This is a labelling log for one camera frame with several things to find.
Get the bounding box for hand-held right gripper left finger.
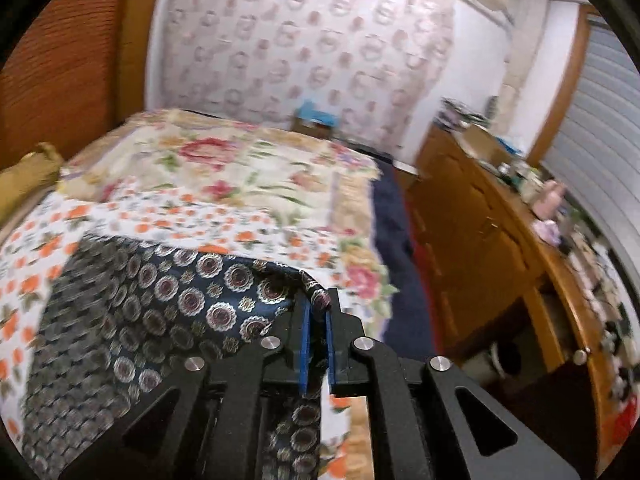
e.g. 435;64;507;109
60;301;322;480

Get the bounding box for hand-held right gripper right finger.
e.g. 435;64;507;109
324;287;583;480

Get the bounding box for navy medallion print garment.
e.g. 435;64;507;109
20;232;335;480

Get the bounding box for dark blue cloth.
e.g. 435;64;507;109
371;156;437;348

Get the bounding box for wooden cabinet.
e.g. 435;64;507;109
407;122;640;413

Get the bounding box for rose floral blanket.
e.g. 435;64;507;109
59;109;402;333

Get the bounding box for blue box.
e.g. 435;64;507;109
292;100;342;137

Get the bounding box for pale lilac pouch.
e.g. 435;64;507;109
531;219;562;247

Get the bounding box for cluster of small bottles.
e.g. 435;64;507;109
494;156;539;202

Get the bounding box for cardboard box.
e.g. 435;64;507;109
456;124;507;162

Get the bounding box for pink rabbit figure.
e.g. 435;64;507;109
531;180;568;220

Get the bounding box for stack of folded cloths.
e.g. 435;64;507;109
439;96;489;129

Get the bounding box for orange flower print sheet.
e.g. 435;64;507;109
0;194;373;480

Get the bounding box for gold cloth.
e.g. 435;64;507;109
0;141;64;223

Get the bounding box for grey window blinds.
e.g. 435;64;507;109
539;14;640;273

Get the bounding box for beige lace curtain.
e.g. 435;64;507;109
499;0;532;152

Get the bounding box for wooden ribbed headboard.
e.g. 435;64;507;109
0;0;166;171

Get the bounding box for ring patterned curtain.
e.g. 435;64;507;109
152;0;456;153

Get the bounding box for wooden window frame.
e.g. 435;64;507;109
527;4;592;167

